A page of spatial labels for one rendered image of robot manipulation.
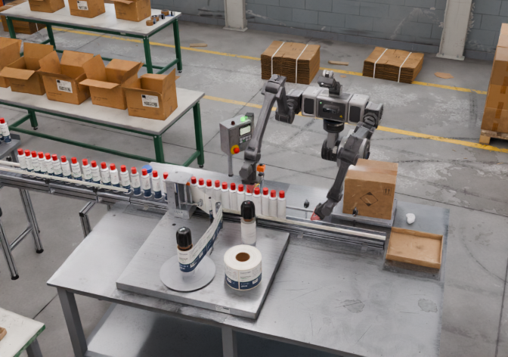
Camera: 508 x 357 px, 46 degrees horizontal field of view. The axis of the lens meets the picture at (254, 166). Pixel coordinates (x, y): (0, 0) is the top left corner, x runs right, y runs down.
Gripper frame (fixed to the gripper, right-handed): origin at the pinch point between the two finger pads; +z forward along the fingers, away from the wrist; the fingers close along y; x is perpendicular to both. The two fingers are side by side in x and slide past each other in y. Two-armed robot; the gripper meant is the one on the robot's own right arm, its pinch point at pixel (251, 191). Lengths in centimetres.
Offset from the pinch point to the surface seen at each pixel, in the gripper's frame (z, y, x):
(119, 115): 35, -164, 134
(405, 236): 35, 86, 31
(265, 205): 20.2, 2.7, 17.5
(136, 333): 97, -68, -34
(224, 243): 31.2, -14.1, -11.2
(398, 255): 36, 84, 12
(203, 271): 31, -16, -38
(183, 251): 14, -24, -45
